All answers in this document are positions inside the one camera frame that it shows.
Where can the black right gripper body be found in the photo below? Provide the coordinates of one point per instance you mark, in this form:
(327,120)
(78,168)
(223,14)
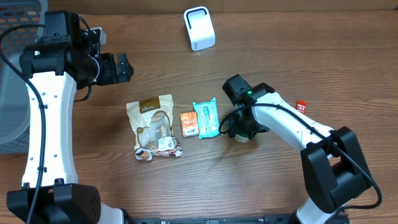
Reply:
(244,125)

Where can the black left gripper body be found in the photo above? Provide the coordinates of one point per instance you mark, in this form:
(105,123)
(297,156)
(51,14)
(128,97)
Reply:
(107,74)

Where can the green lid jar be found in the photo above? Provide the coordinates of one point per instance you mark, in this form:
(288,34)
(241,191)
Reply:
(242,138)

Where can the teal wet wipes pack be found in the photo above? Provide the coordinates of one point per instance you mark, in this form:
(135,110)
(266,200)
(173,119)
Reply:
(208,120)

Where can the beige snack pouch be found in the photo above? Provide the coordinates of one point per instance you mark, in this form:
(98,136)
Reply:
(151,121)

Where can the red coffee stick sachet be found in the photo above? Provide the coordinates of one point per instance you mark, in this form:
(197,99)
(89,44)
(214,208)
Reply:
(301,106)

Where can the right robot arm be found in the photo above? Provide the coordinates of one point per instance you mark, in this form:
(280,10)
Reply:
(334,168)

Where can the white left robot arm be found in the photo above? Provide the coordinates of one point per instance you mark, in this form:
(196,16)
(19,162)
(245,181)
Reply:
(62,62)

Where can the white barcode scanner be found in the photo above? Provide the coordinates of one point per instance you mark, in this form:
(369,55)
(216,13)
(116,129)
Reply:
(200,28)

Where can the orange small box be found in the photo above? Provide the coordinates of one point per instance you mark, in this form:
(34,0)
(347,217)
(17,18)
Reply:
(189,124)

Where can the grey plastic shopping basket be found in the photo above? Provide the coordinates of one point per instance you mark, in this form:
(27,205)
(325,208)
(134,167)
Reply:
(15,111)

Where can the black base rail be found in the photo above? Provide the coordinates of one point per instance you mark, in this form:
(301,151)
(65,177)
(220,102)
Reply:
(217,220)

